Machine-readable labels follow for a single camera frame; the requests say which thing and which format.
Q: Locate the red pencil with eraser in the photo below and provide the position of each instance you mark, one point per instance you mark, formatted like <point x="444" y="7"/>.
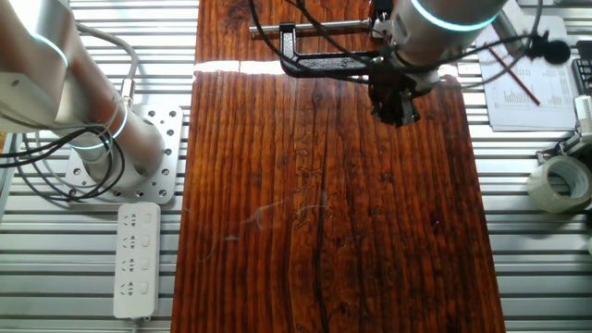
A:
<point x="513" y="76"/>

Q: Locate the printed white paper sheets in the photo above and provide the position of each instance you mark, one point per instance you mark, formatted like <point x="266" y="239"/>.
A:
<point x="546" y="106"/>

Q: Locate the aluminium robot mounting plate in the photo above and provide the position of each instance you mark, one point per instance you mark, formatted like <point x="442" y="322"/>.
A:
<point x="168" y="139"/>

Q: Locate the ribbed silver camera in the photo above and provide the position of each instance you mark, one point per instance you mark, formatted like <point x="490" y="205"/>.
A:
<point x="584" y="115"/>

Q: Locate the black C-clamp with steel screw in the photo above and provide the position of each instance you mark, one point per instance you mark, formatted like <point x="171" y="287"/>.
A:
<point x="324" y="62"/>

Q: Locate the steel frame bar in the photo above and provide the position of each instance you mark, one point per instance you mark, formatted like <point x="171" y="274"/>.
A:
<point x="509" y="30"/>

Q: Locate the white power strip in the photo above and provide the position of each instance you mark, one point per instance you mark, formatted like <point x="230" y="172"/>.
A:
<point x="137" y="259"/>

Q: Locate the grey metal clip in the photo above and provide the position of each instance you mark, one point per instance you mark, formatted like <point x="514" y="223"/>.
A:
<point x="571" y="145"/>

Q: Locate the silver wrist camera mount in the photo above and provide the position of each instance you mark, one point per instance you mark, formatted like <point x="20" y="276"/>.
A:
<point x="427" y="81"/>

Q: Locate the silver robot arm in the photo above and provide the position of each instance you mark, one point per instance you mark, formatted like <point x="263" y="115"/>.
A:
<point x="46" y="69"/>

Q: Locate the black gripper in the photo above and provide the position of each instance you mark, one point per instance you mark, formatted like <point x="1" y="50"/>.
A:
<point x="393" y="97"/>

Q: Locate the brown wooden board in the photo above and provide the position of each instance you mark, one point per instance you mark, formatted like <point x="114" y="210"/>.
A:
<point x="324" y="208"/>

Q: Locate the black keyboard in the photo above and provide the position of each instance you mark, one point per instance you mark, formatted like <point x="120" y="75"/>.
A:
<point x="583" y="69"/>

